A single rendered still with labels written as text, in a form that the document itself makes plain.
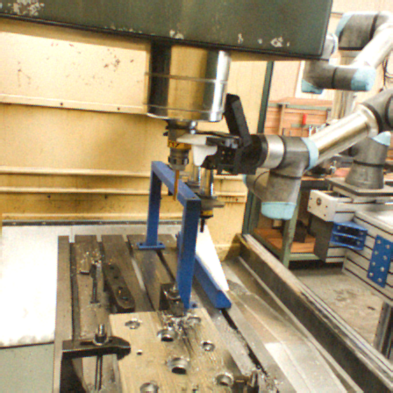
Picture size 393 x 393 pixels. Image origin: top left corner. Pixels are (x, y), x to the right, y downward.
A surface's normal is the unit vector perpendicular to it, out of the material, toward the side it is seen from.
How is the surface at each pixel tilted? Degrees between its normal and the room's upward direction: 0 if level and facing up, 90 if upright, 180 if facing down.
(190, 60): 90
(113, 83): 90
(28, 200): 90
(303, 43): 90
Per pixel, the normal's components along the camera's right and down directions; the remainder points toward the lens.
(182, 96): -0.07, 0.28
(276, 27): 0.28, 0.30
